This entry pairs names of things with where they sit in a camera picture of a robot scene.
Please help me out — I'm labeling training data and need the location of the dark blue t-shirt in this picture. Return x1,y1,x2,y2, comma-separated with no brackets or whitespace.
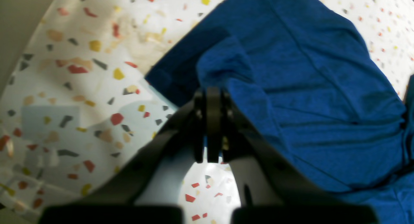
146,0,414,224

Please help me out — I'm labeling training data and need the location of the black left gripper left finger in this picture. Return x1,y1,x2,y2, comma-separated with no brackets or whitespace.
39,88,221,224

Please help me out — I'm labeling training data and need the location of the terrazzo patterned table cloth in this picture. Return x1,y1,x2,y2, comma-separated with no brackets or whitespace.
1,0,413,224

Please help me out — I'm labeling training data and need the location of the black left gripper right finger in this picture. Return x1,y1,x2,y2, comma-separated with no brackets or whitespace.
221,91,379,224

